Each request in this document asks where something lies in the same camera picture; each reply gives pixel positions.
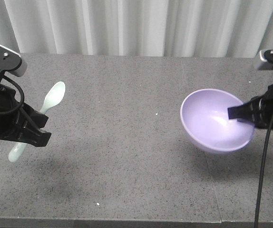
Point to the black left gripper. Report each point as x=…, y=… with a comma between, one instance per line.
x=9, y=107

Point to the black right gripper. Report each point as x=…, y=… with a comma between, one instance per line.
x=254, y=110

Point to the mint green plastic spoon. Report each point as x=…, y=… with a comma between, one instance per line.
x=52, y=99

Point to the lilac plastic bowl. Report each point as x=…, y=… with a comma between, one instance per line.
x=204, y=117

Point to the white pleated curtain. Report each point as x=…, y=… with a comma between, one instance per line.
x=158, y=28

